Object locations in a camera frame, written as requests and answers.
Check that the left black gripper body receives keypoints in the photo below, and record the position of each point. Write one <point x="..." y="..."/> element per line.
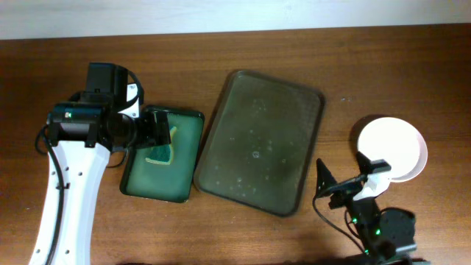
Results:
<point x="147" y="132"/>

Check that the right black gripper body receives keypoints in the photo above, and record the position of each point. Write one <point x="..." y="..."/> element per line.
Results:
<point x="344" y="197"/>

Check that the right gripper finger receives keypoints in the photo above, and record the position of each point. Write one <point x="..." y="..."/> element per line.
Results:
<point x="368" y="166"/>
<point x="325" y="180"/>

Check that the green and yellow sponge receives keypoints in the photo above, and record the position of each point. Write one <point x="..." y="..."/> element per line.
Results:
<point x="163" y="155"/>

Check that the white plate pink rim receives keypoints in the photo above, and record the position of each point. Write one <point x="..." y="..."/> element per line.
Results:
<point x="398" y="143"/>

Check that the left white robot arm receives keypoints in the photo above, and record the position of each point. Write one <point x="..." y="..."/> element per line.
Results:
<point x="79" y="137"/>

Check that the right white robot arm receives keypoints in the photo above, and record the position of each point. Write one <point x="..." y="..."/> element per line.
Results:
<point x="384" y="236"/>

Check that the green rectangular tray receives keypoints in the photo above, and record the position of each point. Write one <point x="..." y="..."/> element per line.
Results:
<point x="167" y="183"/>

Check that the dark brown serving tray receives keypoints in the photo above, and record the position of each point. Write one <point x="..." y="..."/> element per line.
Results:
<point x="259" y="147"/>

